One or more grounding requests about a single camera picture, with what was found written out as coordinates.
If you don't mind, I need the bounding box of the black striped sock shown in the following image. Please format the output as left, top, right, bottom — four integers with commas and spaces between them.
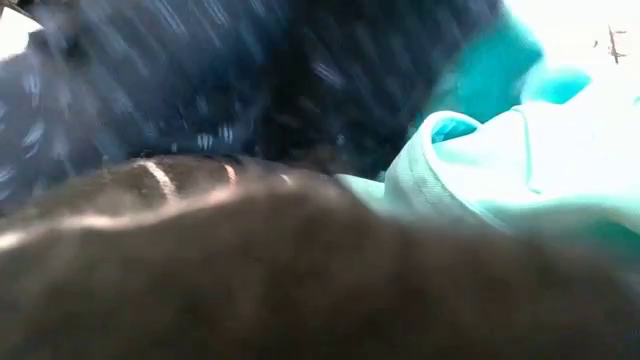
0, 153, 640, 360

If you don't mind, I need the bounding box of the navy dotted garment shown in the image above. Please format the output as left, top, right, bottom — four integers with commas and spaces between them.
0, 0, 506, 216

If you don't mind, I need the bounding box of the pale mint garment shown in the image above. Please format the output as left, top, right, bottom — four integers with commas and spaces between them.
333, 74, 640, 266

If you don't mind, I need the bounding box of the turquoise shirt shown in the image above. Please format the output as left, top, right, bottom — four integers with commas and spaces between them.
412, 12, 594, 134

